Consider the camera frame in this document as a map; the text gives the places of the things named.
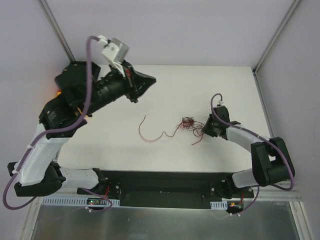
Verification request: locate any wire bundle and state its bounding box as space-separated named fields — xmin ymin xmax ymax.
xmin=173 ymin=115 xmax=208 ymax=146

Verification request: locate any red wire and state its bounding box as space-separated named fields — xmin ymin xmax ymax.
xmin=138 ymin=114 xmax=179 ymax=143

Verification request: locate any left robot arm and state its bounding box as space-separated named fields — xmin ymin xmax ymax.
xmin=8 ymin=61 xmax=156 ymax=197

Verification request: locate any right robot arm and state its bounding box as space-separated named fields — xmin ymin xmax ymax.
xmin=203 ymin=104 xmax=295 ymax=199

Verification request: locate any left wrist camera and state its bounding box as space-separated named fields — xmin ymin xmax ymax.
xmin=101 ymin=38 xmax=130 ymax=64

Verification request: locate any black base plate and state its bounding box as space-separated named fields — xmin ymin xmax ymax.
xmin=90 ymin=170 xmax=254 ymax=209

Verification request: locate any right white cable duct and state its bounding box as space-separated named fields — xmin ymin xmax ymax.
xmin=210 ymin=200 xmax=228 ymax=211

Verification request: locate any white cable duct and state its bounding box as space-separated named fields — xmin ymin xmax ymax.
xmin=42 ymin=196 xmax=120 ymax=208
xmin=210 ymin=200 xmax=228 ymax=211

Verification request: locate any left aluminium frame post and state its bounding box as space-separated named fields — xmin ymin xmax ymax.
xmin=37 ymin=0 xmax=75 ymax=61

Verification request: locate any aluminium frame post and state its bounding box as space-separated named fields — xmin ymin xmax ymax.
xmin=252 ymin=0 xmax=303 ymax=76
xmin=37 ymin=0 xmax=75 ymax=61

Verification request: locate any left white cable duct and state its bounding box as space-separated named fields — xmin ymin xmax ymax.
xmin=42 ymin=196 xmax=120 ymax=208

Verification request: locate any right aluminium frame post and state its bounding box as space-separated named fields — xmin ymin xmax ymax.
xmin=252 ymin=0 xmax=303 ymax=76

